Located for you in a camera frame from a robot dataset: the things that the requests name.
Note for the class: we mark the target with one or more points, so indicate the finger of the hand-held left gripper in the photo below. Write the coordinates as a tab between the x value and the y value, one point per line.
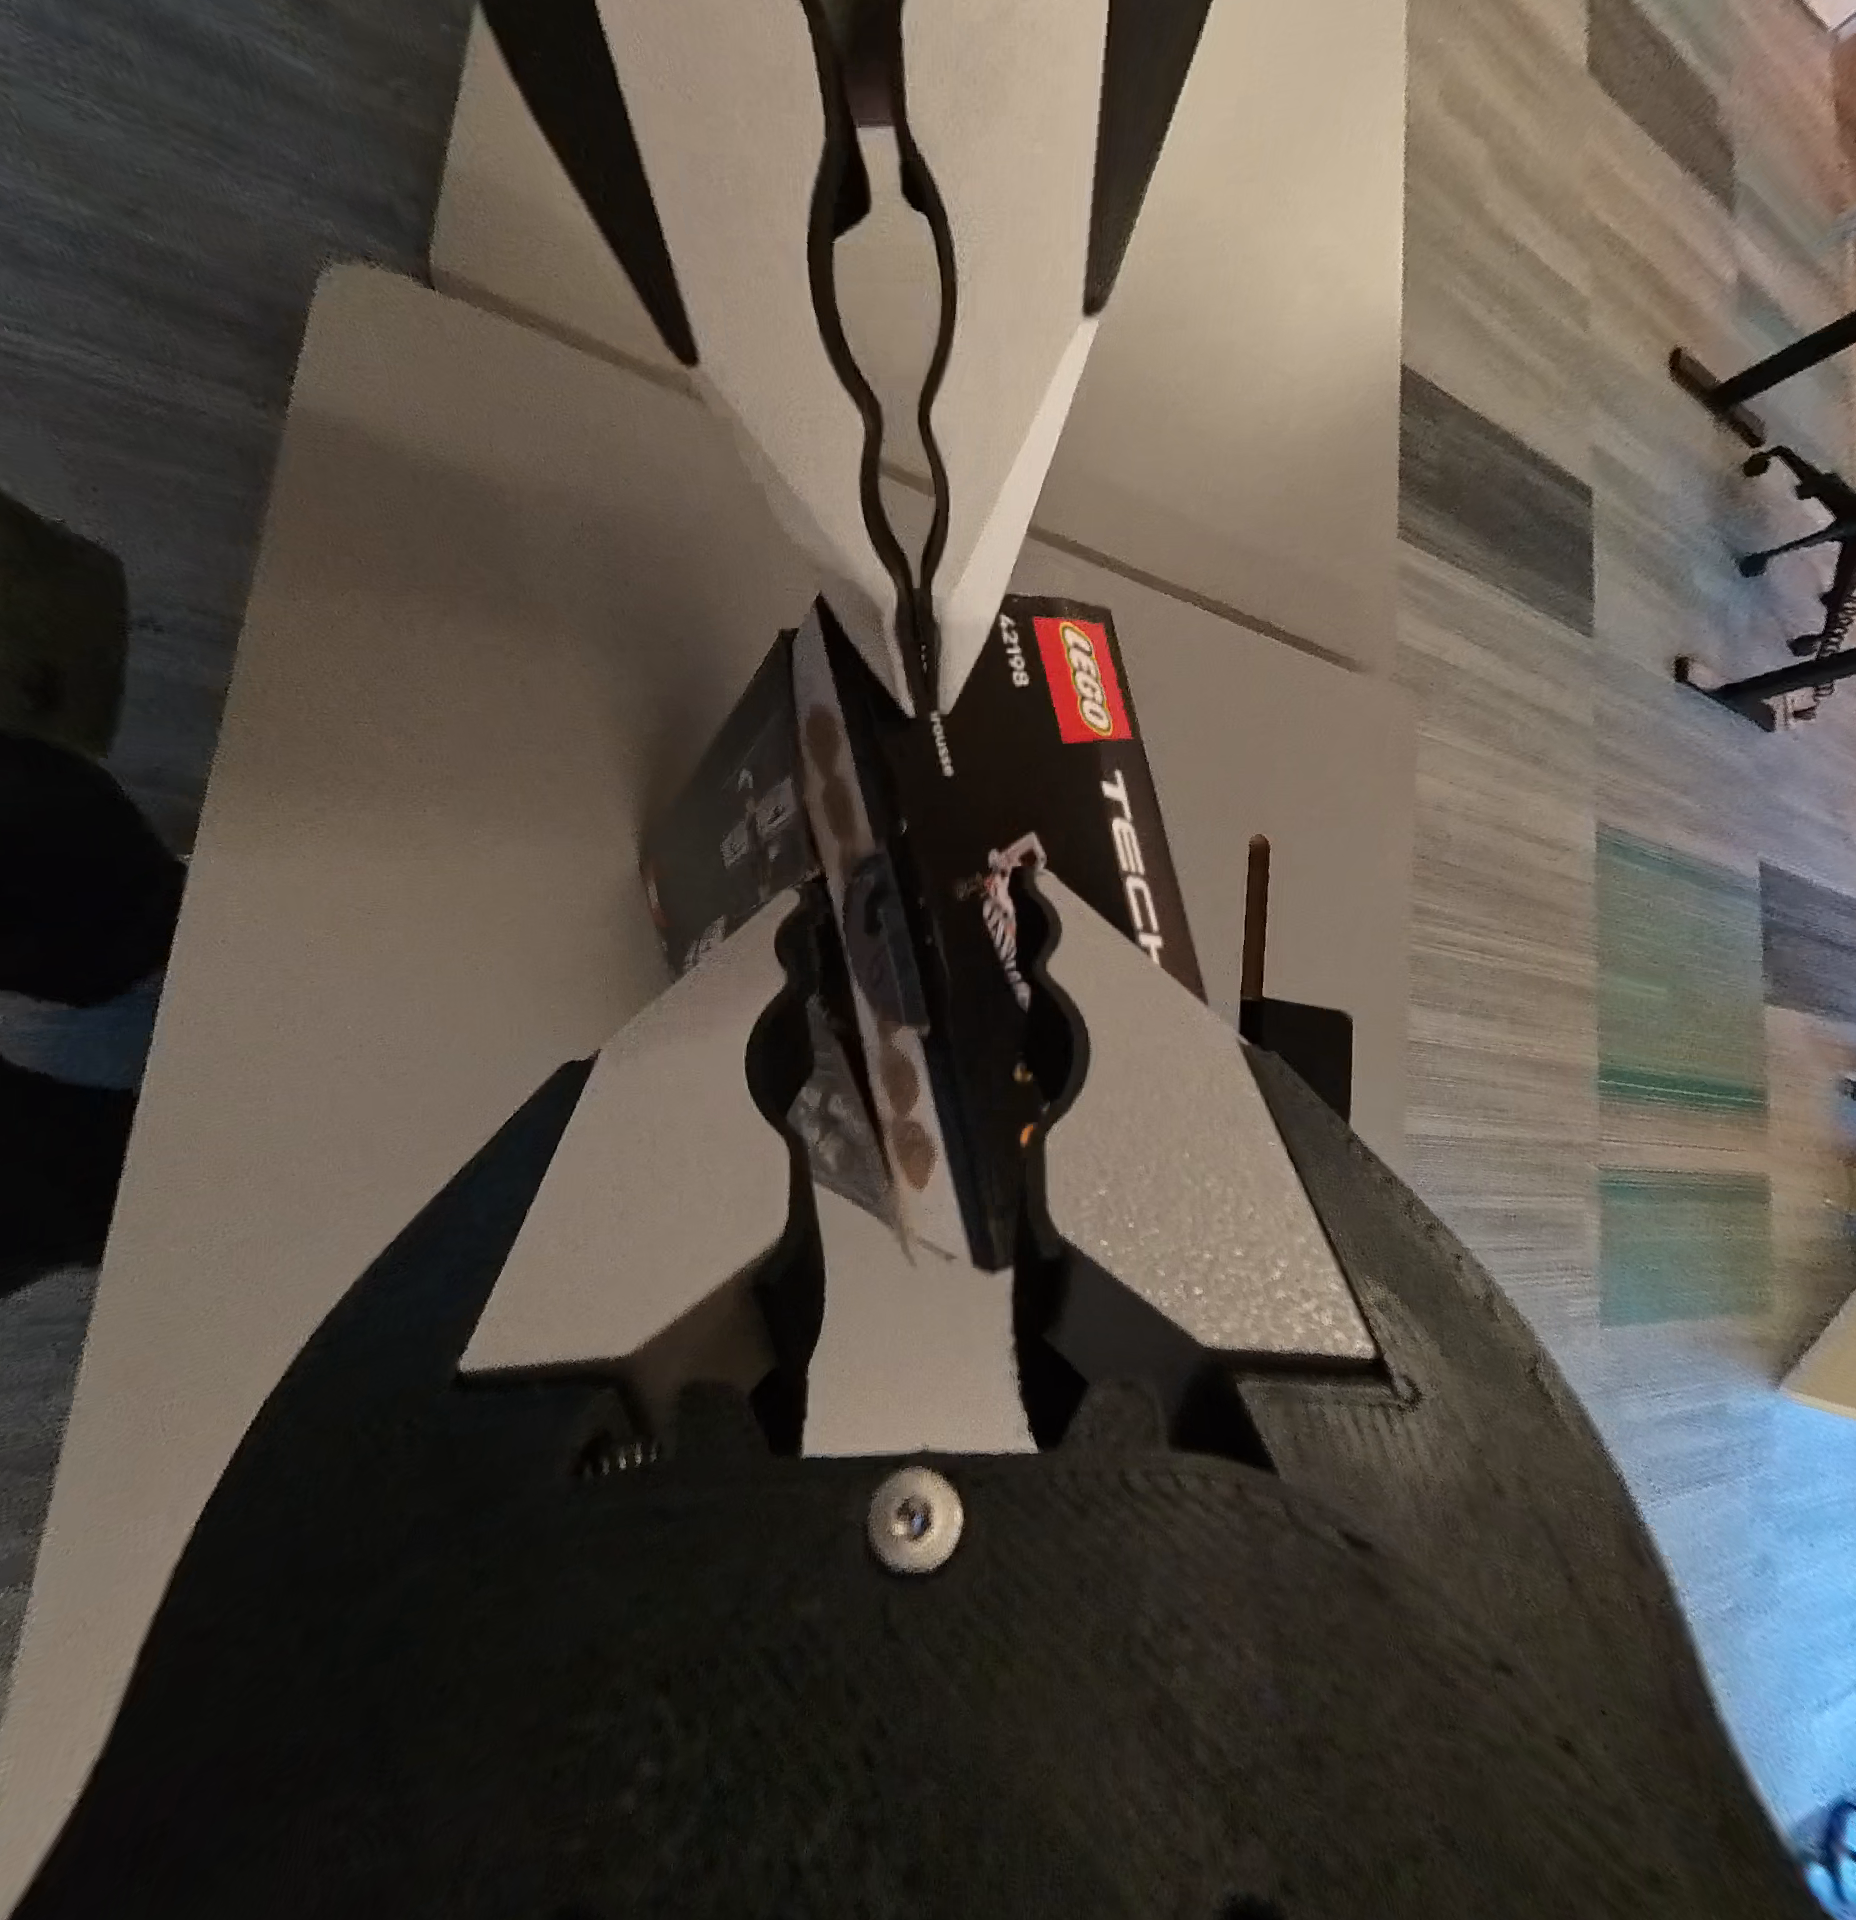
1020	226
748	226

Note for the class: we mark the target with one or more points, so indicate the blue plane lego box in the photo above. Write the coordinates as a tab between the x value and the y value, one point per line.
1020	781

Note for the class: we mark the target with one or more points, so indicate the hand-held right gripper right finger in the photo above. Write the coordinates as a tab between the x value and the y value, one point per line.
1213	1200

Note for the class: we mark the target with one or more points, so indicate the black office chair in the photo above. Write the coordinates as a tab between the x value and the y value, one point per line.
59	899

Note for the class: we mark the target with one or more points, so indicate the black floor stand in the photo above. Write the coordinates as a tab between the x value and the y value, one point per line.
1725	693

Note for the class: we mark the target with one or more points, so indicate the beige side table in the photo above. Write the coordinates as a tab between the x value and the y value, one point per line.
1844	1351

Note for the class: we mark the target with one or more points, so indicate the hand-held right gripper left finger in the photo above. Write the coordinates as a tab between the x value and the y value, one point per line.
643	1200

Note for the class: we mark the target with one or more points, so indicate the clear plastic parts bag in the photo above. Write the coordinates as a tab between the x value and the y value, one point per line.
853	1156

